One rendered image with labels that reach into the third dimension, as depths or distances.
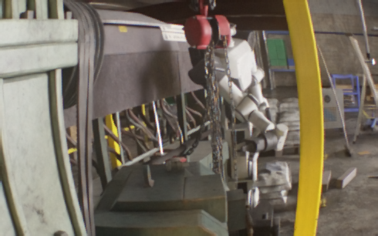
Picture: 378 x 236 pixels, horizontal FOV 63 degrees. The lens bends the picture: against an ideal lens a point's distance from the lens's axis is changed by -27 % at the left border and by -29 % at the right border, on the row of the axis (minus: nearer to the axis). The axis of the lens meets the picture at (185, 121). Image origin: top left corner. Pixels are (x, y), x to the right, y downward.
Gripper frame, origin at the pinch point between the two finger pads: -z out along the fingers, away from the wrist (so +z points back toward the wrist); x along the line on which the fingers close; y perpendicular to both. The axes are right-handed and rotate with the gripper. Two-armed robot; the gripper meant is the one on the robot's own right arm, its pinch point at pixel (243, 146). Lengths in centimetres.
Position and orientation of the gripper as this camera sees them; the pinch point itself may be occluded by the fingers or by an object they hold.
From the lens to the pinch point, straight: 182.7
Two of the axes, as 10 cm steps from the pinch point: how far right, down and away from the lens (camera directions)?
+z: 8.8, -1.4, 4.5
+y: -0.9, -9.9, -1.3
